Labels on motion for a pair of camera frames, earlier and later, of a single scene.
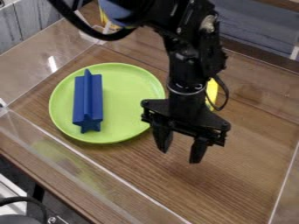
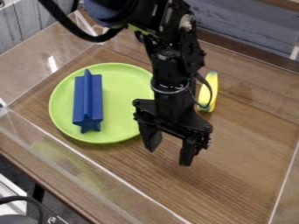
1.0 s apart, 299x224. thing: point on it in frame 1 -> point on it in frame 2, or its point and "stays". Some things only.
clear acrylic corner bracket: [104, 28] -> [96, 30]
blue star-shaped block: [88, 101] stays
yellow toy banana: [211, 93] stays
